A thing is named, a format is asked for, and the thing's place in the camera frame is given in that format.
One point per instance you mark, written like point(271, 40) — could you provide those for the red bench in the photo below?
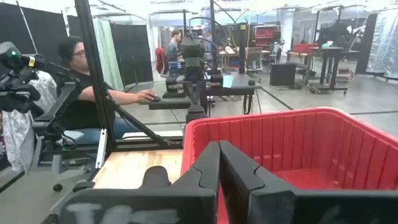
point(304, 47)

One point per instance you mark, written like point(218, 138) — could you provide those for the black room divider panel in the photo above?
point(133, 53)
point(46, 31)

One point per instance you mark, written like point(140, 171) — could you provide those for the black metal post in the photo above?
point(242, 46)
point(213, 12)

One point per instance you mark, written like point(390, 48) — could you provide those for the black desk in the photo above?
point(174, 104)

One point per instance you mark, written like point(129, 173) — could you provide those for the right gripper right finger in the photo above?
point(239, 180)

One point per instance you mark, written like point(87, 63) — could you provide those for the black box cabinet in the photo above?
point(282, 74)

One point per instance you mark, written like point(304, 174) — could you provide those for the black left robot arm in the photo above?
point(193, 62)

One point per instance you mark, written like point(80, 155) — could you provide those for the white patterned fabric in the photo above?
point(18, 133)

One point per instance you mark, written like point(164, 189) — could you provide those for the white frame bracket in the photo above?
point(101, 149)

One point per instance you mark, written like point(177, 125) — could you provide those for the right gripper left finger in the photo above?
point(202, 174)

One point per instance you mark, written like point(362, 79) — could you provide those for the red chair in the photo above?
point(161, 60)

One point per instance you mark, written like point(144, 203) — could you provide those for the black background table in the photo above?
point(239, 88)

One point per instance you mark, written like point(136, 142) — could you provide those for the person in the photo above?
point(81, 115)
point(172, 49)

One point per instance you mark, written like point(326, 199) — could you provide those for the clear plastic sheet curtain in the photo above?
point(384, 43)

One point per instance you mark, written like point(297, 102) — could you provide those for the pale green curtain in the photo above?
point(107, 53)

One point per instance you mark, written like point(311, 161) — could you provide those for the black slide sandal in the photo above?
point(155, 179)

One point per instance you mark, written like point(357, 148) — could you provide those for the red plastic bin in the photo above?
point(295, 140)

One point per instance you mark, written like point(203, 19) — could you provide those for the black stand table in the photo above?
point(329, 53)

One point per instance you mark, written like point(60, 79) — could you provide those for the red shelf unit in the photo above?
point(265, 33)

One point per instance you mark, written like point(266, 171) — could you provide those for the black aluminium table frame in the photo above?
point(93, 62)

